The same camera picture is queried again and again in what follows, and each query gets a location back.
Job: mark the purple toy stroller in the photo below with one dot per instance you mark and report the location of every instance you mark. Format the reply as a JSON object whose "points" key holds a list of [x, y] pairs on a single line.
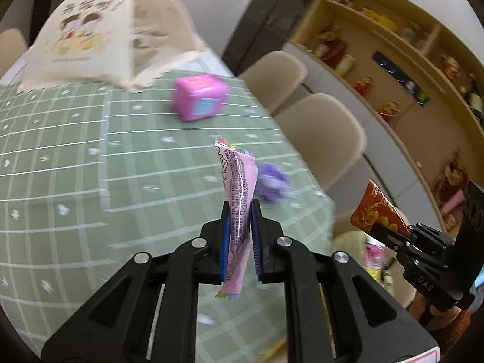
{"points": [[272, 184]]}

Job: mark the black power strip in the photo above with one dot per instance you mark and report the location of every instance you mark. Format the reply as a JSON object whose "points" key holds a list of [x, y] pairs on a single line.
{"points": [[402, 78]]}

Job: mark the green checked tablecloth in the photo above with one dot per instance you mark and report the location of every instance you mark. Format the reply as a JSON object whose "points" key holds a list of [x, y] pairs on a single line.
{"points": [[92, 174]]}

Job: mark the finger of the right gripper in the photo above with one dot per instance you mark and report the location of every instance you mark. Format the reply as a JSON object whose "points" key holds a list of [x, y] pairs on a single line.
{"points": [[394, 241], [424, 234]]}

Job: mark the beige chair left far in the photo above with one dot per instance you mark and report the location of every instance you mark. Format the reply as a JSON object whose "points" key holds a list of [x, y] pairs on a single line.
{"points": [[12, 47]]}

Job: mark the beige chair middle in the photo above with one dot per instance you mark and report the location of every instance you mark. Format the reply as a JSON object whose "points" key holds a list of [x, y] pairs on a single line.
{"points": [[326, 134]]}

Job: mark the pink toy box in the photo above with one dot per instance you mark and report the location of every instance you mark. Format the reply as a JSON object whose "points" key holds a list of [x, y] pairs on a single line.
{"points": [[199, 96]]}

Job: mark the wooden wall shelf unit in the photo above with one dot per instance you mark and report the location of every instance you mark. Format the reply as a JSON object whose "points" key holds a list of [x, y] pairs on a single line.
{"points": [[421, 155]]}

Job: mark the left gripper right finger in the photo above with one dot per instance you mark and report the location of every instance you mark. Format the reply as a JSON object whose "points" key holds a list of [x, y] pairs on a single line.
{"points": [[335, 311]]}

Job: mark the beige chair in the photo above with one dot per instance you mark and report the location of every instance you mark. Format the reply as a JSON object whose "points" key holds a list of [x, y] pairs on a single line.
{"points": [[326, 134], [273, 78], [12, 47]]}

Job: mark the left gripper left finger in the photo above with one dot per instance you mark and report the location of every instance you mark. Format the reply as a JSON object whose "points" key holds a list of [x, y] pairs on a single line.
{"points": [[146, 312]]}

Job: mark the yellow green trash bag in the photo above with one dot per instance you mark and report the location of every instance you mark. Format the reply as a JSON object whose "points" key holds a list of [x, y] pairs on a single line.
{"points": [[369, 253]]}

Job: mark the red gift box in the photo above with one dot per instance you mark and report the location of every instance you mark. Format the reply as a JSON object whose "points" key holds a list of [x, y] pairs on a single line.
{"points": [[330, 48]]}

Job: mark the beige mesh food cover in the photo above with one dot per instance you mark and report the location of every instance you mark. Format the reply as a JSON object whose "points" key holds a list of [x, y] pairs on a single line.
{"points": [[129, 43]]}

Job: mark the pink candy wrapper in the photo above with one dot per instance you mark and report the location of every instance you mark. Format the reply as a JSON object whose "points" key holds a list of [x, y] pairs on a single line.
{"points": [[239, 174]]}

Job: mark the right hand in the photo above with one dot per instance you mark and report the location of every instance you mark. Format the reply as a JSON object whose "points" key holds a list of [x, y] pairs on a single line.
{"points": [[446, 327]]}

